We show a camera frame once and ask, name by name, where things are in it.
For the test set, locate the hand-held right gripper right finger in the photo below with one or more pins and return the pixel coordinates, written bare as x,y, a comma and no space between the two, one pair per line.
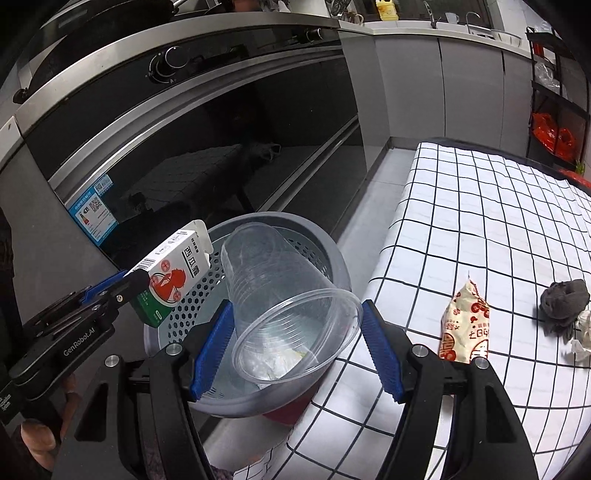
383,350

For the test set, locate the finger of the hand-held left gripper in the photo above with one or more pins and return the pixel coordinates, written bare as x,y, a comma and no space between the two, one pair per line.
131,286
101,287

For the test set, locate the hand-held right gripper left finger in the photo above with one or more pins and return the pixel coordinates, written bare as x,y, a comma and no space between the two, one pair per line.
210,350

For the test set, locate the green and white carton box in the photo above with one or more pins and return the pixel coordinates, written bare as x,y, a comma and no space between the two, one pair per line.
175,277

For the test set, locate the clear plastic bag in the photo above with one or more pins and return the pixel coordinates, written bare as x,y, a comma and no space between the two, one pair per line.
277,364
549,74

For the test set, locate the clear plastic cup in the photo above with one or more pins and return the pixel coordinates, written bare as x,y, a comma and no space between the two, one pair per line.
277,286

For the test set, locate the grey perforated plastic basket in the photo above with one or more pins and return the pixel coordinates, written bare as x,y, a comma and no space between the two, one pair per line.
323,249

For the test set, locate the person's left hand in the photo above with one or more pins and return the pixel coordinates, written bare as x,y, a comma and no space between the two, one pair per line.
39,443

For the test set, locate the blue label sticker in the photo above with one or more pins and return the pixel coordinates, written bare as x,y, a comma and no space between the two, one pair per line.
94,217

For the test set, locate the red and cream snack packet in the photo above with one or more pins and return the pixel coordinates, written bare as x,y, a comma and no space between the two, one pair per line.
466,318

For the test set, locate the red plastic bucket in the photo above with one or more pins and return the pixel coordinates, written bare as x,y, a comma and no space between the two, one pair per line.
288,413

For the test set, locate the white checked tablecloth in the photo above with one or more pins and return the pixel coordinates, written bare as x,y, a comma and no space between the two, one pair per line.
461,207

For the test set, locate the black glass integrated stove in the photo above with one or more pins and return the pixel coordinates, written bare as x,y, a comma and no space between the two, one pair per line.
207,138

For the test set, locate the dark grey crumpled cloth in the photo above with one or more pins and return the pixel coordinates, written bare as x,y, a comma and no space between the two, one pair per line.
563,300

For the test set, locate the white crumpled tissue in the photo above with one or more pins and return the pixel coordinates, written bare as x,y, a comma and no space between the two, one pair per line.
581,344

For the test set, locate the red plastic basin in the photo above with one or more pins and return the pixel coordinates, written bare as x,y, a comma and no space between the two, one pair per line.
577,179

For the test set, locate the grey kitchen cabinets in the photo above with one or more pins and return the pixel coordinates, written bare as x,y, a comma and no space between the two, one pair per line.
438,92

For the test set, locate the red plastic bag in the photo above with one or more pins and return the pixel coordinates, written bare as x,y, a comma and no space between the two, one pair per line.
544,131
565,143

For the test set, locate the black storage rack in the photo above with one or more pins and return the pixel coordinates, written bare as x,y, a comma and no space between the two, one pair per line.
568,101

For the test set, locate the clear plastic bag on rack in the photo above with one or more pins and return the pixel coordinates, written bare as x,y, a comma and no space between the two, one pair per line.
549,74

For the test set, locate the tall chrome faucet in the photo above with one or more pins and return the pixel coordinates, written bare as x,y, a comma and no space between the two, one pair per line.
431,16

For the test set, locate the white mug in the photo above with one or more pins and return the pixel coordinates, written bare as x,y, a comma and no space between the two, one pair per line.
451,17

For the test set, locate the yellow detergent bottle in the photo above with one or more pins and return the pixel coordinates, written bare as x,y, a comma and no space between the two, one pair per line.
387,9

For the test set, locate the small curved chrome faucet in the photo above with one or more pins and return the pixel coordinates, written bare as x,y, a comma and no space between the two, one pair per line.
471,16

